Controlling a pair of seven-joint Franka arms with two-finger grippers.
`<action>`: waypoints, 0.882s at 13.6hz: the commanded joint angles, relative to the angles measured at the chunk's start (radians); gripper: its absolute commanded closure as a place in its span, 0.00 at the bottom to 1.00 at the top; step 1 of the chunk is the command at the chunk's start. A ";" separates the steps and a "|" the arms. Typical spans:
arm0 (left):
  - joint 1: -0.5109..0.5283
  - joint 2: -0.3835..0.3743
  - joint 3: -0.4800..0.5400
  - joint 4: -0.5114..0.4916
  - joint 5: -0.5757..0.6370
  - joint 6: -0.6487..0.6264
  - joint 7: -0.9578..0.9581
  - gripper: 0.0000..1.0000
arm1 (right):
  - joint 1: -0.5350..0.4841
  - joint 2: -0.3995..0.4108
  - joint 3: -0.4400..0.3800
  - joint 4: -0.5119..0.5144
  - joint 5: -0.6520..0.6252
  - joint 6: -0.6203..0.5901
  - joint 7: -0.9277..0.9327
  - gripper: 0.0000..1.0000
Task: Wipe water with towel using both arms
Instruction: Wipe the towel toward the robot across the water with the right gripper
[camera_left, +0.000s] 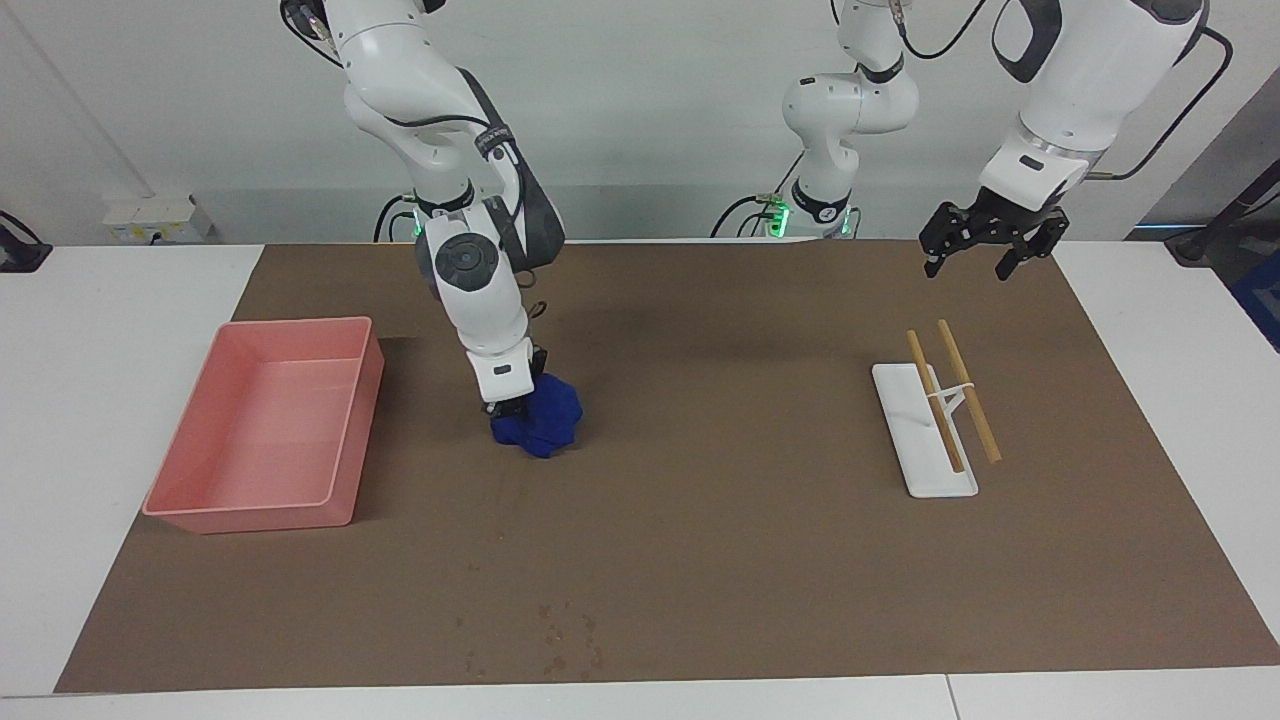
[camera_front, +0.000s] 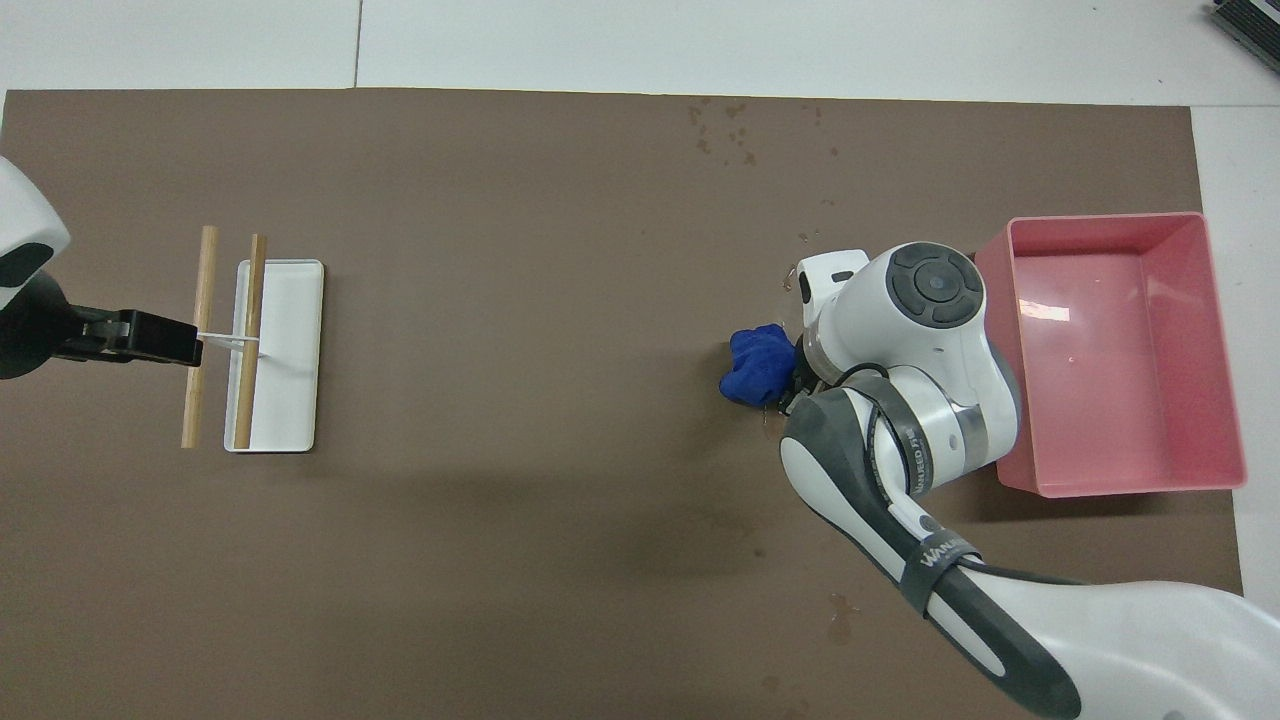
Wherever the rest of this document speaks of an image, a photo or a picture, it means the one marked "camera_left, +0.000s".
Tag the black clamp device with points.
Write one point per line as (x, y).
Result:
(20, 255)

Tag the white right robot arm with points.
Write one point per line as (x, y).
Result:
(400, 70)

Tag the blue crate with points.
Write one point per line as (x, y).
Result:
(1262, 300)

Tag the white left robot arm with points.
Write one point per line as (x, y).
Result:
(1090, 70)

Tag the pink plastic bin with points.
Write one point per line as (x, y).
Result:
(270, 430)

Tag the brown table mat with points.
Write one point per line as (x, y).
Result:
(700, 450)

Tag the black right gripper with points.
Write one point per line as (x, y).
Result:
(508, 410)

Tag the blue towel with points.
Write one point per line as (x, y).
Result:
(550, 420)

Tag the wooden rack rod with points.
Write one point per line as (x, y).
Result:
(975, 410)
(925, 375)

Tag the black stand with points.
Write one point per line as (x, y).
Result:
(1195, 245)

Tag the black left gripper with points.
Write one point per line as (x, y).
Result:
(1000, 220)

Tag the white towel rack base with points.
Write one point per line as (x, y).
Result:
(920, 450)

